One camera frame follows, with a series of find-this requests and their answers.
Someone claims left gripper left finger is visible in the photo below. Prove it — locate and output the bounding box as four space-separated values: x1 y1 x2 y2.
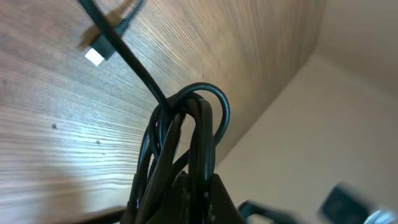
119 171 188 224

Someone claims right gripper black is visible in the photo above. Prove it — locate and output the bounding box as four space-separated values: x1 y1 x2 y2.
238 184 397 224

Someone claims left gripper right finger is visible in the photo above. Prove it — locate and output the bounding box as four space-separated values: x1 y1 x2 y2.
208 174 245 224

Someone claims black cable bundle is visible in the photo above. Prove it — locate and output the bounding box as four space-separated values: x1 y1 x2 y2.
77 0 231 224

